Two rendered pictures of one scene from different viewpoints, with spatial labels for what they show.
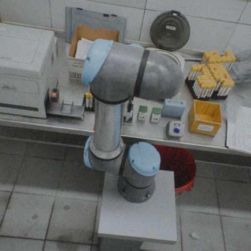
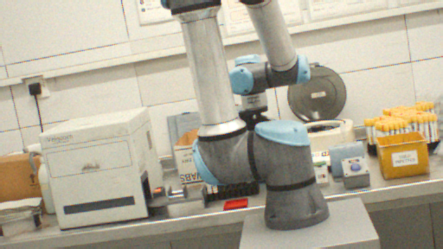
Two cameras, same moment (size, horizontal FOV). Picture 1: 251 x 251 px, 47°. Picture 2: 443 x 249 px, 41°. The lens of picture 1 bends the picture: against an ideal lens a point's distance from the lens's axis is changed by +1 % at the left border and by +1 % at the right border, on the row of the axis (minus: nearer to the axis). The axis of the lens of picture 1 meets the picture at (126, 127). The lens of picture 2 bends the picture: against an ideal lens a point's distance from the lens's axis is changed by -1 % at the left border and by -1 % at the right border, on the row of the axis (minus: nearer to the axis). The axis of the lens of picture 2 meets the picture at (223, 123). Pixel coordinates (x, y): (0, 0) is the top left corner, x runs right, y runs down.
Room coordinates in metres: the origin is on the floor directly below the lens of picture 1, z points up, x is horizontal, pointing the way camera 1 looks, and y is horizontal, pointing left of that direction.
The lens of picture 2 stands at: (-0.80, -0.25, 1.37)
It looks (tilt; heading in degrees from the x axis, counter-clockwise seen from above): 9 degrees down; 12
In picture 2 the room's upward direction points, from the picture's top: 10 degrees counter-clockwise
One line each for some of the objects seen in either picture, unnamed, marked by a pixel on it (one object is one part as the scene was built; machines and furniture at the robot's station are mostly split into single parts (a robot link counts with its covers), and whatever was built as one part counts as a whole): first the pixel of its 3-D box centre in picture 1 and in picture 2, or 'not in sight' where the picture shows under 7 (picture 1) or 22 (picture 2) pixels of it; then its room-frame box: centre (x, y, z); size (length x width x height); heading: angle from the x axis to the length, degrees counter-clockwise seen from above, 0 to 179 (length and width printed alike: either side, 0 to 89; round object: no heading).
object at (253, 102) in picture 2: not in sight; (254, 101); (0.92, 0.03, 1.16); 0.08 x 0.08 x 0.05
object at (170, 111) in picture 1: (172, 109); (347, 161); (1.00, -0.21, 0.92); 0.10 x 0.07 x 0.10; 97
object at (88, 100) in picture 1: (100, 98); (227, 176); (0.97, 0.15, 0.93); 0.17 x 0.09 x 0.11; 96
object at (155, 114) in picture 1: (155, 115); (320, 174); (0.95, -0.13, 0.91); 0.05 x 0.04 x 0.07; 6
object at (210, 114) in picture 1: (204, 118); (401, 155); (0.98, -0.37, 0.92); 0.13 x 0.13 x 0.10; 2
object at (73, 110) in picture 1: (62, 107); (170, 195); (0.87, 0.31, 0.92); 0.21 x 0.07 x 0.05; 96
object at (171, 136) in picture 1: (175, 126); (355, 171); (0.90, -0.23, 0.92); 0.13 x 0.07 x 0.08; 6
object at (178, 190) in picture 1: (160, 179); not in sight; (1.00, -0.30, 0.22); 0.38 x 0.37 x 0.44; 96
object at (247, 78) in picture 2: not in sight; (248, 78); (0.83, 0.02, 1.23); 0.11 x 0.11 x 0.08; 86
